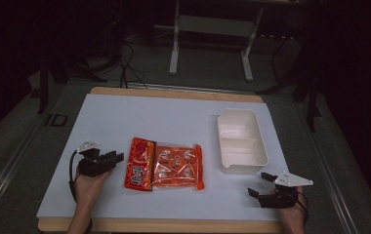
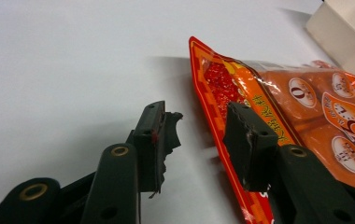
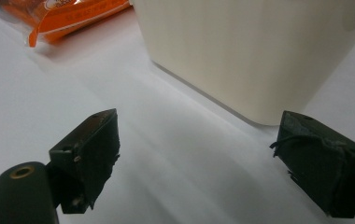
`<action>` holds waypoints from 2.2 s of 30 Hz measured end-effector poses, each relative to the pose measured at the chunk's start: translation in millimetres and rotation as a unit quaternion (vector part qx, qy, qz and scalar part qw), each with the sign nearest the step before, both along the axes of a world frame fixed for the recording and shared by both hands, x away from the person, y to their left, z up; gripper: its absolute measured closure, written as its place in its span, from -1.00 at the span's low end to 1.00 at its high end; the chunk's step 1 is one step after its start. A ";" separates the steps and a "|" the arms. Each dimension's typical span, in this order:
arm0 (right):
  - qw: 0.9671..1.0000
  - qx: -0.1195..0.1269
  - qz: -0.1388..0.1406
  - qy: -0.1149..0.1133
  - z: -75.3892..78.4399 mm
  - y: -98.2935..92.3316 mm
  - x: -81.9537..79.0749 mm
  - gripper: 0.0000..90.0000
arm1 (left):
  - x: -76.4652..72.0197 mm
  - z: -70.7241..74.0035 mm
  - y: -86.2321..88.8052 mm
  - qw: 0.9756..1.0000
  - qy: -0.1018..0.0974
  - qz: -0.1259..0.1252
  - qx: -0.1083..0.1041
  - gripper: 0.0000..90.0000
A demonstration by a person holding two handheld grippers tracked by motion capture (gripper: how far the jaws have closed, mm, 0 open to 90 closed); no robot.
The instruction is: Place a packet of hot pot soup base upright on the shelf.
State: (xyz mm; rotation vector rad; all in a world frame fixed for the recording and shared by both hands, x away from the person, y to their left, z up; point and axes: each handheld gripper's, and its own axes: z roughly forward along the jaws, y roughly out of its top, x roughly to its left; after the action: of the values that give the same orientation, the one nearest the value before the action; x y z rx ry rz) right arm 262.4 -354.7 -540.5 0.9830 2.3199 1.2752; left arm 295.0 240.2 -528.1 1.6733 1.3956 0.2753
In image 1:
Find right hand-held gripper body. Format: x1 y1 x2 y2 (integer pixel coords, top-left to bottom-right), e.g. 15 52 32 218
259 170 314 210

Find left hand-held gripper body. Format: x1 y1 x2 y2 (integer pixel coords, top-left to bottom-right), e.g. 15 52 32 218
75 139 116 178

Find orange snack packet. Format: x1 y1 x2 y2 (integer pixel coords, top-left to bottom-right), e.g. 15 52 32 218
123 136 157 192

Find white plastic container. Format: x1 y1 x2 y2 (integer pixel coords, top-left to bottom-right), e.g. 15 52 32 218
217 107 269 176

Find clear orange multipack packet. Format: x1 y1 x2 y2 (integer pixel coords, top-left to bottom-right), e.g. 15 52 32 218
149 141 206 191

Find person's right hand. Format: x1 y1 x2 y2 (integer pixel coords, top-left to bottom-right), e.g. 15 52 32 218
270 186 307 229

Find person's left hand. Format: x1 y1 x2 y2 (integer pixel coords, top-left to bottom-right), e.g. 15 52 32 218
72 169 113 207

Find floor socket plate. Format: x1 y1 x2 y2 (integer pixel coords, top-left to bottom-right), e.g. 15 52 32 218
44 113 68 128

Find white table mat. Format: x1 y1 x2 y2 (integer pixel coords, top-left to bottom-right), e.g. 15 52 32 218
36 93 289 222

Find black stand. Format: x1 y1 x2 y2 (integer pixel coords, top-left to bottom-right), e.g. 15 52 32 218
36 53 109 115
257 61 324 134

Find wooden table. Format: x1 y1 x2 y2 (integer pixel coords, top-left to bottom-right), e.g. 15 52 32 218
36 86 288 234

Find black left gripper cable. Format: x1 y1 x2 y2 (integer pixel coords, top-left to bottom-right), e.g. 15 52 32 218
68 149 81 205

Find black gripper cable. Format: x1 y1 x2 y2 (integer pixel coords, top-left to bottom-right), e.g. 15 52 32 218
295 190 310 226
68 149 81 205

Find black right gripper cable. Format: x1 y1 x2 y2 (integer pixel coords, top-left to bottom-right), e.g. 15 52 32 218
295 190 310 226

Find metal floor rail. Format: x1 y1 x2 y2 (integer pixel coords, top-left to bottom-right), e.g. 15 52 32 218
295 103 360 234
0 123 41 222

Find black floor cables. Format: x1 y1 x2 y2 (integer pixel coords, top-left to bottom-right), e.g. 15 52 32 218
117 41 149 90

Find white metal table frame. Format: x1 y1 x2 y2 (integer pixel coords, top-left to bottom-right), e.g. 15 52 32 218
168 0 303 83

